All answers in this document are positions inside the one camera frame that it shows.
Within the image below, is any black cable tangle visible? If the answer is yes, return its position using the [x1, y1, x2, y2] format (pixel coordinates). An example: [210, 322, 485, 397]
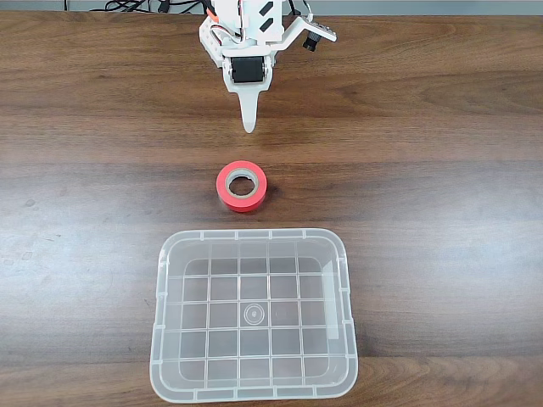
[103, 0, 154, 14]

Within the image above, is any black camera cable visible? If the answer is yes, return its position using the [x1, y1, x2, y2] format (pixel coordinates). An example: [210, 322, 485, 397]
[288, 0, 314, 21]

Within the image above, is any red white black servo wire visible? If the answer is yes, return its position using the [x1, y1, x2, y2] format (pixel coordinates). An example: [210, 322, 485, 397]
[205, 4, 239, 44]

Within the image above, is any clear plastic box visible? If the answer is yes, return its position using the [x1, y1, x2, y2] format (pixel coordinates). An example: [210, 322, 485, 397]
[148, 228, 360, 404]

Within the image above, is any red tape roll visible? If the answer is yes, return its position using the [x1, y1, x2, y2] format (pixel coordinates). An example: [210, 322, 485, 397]
[215, 159, 269, 214]

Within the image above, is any camera board on white bracket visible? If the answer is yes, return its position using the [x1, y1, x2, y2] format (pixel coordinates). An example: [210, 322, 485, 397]
[273, 15, 339, 54]

